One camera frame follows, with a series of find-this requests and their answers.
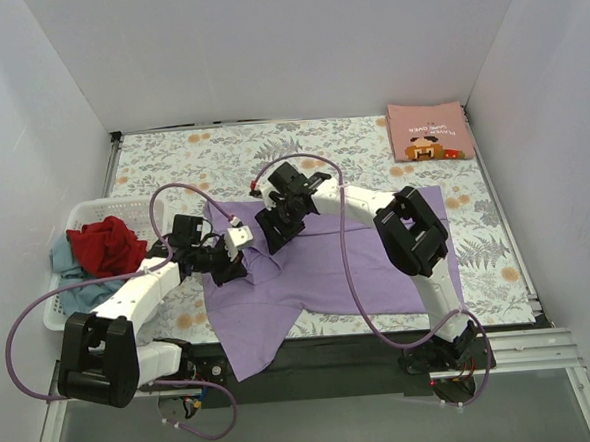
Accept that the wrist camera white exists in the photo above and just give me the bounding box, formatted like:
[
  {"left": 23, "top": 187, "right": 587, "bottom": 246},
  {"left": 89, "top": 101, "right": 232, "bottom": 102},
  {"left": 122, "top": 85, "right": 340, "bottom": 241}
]
[
  {"left": 249, "top": 180, "right": 276, "bottom": 198},
  {"left": 225, "top": 225, "right": 254, "bottom": 255}
]

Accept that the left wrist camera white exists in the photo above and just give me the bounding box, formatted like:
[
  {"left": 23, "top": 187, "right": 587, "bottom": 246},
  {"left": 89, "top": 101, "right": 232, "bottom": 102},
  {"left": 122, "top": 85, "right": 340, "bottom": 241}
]
[{"left": 225, "top": 225, "right": 254, "bottom": 255}]

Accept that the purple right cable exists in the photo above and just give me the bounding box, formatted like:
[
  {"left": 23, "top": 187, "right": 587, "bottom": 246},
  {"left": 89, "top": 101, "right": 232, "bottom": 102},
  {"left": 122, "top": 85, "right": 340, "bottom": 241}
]
[{"left": 248, "top": 142, "right": 499, "bottom": 420}]

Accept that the red t shirt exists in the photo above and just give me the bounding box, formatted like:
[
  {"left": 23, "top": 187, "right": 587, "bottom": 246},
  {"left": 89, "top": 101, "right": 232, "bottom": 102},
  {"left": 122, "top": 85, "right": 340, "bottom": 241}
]
[{"left": 66, "top": 215, "right": 147, "bottom": 278}]

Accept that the white plastic laundry basket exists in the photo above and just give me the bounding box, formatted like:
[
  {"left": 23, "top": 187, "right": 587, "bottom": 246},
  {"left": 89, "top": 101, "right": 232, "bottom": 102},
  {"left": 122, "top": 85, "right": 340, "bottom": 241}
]
[{"left": 42, "top": 196, "right": 158, "bottom": 332}]

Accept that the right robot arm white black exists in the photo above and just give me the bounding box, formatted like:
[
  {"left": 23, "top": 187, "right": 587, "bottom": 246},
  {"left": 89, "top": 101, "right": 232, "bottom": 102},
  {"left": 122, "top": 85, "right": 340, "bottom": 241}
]
[{"left": 249, "top": 156, "right": 494, "bottom": 372}]

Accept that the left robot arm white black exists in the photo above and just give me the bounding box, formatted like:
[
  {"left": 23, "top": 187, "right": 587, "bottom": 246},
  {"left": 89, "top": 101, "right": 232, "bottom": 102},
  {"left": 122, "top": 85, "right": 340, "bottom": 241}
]
[{"left": 57, "top": 215, "right": 253, "bottom": 408}]

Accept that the purple cable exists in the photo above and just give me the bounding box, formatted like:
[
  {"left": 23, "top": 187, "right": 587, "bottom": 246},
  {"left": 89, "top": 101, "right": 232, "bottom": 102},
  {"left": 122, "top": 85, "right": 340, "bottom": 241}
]
[
  {"left": 0, "top": 178, "right": 254, "bottom": 442},
  {"left": 248, "top": 142, "right": 499, "bottom": 420}
]

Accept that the floral tablecloth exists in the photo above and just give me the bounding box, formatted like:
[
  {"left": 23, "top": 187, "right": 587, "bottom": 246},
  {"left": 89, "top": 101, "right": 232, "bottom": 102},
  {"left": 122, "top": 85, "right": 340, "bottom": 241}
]
[{"left": 104, "top": 116, "right": 540, "bottom": 327}]

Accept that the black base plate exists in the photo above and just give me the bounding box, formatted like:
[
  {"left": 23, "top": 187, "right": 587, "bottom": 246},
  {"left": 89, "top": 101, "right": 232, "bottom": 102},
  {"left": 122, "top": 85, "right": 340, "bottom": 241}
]
[{"left": 136, "top": 324, "right": 500, "bottom": 415}]

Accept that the blue t shirt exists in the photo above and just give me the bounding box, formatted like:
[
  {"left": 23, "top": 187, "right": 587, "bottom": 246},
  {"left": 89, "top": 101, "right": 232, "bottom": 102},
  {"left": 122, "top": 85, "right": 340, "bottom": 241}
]
[{"left": 50, "top": 234, "right": 124, "bottom": 316}]

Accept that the purple t shirt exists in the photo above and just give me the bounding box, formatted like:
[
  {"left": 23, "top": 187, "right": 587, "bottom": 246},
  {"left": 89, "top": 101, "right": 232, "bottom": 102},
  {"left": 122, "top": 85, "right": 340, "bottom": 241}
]
[{"left": 196, "top": 183, "right": 468, "bottom": 386}]

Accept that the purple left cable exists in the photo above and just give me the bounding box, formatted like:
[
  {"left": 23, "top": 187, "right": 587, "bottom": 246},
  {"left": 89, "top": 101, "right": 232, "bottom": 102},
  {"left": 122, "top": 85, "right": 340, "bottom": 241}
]
[{"left": 0, "top": 178, "right": 254, "bottom": 442}]

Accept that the folded pink printed t shirt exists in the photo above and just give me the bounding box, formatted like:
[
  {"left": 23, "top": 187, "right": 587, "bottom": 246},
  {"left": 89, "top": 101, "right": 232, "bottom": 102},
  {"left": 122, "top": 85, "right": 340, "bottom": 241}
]
[{"left": 386, "top": 101, "right": 475, "bottom": 163}]

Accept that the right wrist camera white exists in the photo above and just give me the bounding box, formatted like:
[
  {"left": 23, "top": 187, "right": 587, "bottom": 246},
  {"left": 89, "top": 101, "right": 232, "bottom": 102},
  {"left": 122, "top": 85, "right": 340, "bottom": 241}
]
[{"left": 249, "top": 180, "right": 276, "bottom": 198}]

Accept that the aluminium frame rail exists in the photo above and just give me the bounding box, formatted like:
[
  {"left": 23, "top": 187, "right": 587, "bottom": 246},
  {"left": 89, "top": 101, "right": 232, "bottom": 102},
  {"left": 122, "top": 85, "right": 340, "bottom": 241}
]
[{"left": 40, "top": 328, "right": 590, "bottom": 442}]

